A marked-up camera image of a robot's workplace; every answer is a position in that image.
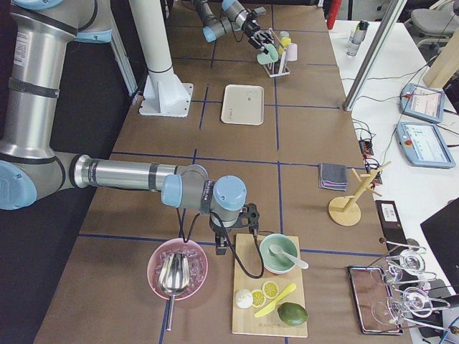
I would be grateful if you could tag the red cylinder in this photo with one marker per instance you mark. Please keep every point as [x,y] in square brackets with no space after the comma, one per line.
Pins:
[333,13]

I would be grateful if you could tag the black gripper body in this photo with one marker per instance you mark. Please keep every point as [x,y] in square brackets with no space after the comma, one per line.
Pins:
[217,228]
[252,27]

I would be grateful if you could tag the near teach pendant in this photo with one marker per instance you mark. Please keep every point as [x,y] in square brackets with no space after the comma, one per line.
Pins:
[423,145]

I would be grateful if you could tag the pink cup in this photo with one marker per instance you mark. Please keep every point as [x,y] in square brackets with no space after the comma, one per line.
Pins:
[291,52]

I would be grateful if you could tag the white pillar with base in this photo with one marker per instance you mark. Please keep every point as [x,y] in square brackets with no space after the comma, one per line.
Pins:
[164,93]

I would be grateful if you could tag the white wire cup rack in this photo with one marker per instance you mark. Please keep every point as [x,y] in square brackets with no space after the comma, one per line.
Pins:
[279,68]

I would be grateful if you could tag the white spoon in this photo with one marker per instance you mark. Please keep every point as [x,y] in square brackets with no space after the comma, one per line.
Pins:
[276,249]

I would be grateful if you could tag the lemon slice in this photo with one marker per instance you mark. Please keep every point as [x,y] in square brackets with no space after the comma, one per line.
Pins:
[271,289]
[258,298]

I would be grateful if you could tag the lower wine glass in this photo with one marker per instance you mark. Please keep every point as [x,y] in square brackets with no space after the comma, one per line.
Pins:
[394,311]

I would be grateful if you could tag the yellow plastic knife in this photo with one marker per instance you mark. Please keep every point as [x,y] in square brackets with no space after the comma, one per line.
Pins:
[271,305]

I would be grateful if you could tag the green cup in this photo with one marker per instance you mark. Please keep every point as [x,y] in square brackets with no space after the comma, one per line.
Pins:
[270,55]

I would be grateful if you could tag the green avocado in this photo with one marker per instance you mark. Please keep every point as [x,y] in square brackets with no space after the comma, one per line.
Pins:
[292,314]

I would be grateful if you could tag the upper wine glass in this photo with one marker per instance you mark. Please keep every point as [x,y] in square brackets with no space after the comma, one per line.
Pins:
[407,267]

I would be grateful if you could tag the green bowl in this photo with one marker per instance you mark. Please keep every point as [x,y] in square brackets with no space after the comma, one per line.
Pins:
[278,263]

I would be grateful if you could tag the wooden rack handle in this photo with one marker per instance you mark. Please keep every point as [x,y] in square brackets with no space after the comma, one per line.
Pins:
[277,41]

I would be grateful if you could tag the electronics board with wires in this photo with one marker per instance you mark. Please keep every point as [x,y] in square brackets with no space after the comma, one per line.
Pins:
[365,141]

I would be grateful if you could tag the teach pendant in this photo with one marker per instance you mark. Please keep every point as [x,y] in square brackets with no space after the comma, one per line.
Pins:
[423,102]
[423,145]

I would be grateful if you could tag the metal tray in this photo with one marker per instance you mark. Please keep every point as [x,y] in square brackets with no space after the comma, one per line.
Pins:
[369,291]

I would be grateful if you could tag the yellow cup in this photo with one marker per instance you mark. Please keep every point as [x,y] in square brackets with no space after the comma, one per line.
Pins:
[285,39]

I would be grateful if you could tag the clear water bottle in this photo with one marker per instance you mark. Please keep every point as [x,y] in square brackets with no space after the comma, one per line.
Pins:
[356,38]

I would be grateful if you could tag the aluminium frame post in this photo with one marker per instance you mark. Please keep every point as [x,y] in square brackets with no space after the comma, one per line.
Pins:
[385,28]

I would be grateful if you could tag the wooden mug tree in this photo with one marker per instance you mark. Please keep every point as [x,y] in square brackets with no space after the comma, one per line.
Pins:
[344,210]

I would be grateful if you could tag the office chair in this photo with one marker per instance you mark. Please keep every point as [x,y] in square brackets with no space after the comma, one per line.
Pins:
[436,24]

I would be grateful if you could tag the folded grey cloth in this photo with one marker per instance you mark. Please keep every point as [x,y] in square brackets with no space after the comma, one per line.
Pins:
[332,177]

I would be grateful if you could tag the black rectangular box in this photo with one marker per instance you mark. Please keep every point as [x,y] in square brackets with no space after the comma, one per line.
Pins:
[390,221]

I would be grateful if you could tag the metal scoop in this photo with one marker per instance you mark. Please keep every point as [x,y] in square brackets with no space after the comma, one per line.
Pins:
[173,280]

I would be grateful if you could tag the cream rabbit tray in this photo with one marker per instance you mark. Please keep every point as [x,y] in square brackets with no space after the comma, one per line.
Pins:
[243,105]

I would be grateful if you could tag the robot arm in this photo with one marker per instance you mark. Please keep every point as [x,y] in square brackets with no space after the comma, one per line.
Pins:
[235,17]
[92,118]

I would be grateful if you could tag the far teach pendant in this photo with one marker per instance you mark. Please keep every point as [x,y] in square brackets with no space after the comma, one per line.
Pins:
[423,102]

